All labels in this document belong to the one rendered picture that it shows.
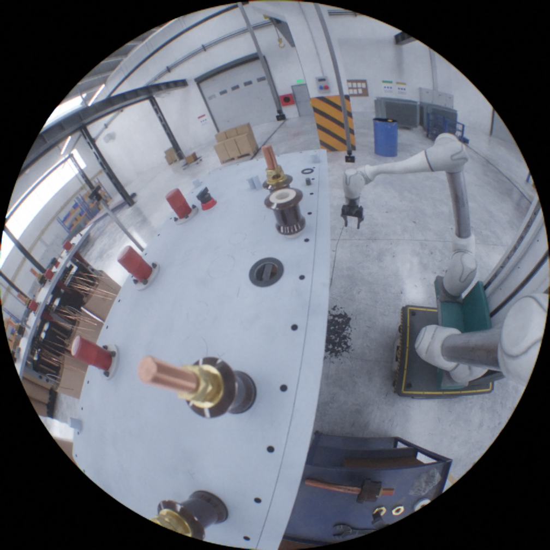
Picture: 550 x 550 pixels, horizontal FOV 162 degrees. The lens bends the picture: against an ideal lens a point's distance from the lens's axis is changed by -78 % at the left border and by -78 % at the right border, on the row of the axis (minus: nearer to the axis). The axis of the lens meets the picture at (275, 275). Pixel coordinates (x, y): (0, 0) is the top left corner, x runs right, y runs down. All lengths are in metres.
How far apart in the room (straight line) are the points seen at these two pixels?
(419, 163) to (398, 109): 7.77
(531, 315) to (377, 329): 1.62
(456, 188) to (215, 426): 1.22
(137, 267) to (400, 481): 1.25
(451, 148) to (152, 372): 0.98
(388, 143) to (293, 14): 3.75
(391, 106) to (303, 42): 4.49
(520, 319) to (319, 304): 0.37
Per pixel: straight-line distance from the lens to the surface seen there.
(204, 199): 0.83
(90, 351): 0.64
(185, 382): 0.24
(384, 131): 4.93
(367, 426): 1.75
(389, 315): 1.93
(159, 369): 0.21
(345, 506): 0.97
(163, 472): 0.52
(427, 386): 1.55
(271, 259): 0.47
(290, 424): 0.35
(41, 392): 6.19
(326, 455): 1.24
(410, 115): 8.78
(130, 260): 0.67
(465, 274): 1.12
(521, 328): 0.36
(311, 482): 0.87
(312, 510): 0.98
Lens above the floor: 1.70
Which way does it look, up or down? 50 degrees down
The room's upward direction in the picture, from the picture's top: 24 degrees counter-clockwise
